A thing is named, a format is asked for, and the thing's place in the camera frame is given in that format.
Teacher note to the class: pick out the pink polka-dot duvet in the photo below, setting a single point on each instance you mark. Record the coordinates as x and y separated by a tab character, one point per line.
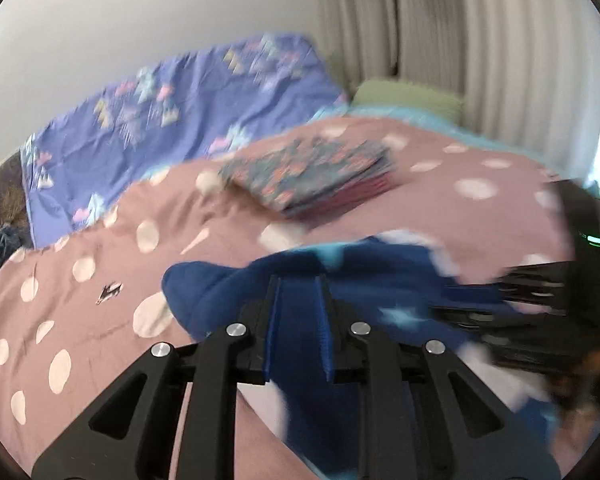
74	314

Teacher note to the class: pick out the navy fleece mouse-print garment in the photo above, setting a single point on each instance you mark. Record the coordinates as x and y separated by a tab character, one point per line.
390	283

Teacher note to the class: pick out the folded floral clothes stack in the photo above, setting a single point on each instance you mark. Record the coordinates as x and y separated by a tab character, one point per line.
309	174

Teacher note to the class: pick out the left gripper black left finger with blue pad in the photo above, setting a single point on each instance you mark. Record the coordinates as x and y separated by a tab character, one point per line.
172	413

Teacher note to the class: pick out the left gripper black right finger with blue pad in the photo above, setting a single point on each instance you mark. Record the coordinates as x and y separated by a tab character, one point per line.
423	413

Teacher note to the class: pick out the dark tree-print pillow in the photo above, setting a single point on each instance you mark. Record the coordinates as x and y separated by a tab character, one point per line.
13	209

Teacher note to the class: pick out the purple tree-print pillow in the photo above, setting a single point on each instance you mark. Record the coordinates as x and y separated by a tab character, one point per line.
200	104

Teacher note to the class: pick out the green pillow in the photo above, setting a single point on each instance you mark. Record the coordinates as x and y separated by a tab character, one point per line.
383	92

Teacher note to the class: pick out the grey pleated curtain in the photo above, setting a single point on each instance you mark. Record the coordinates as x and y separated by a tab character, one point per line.
528	71

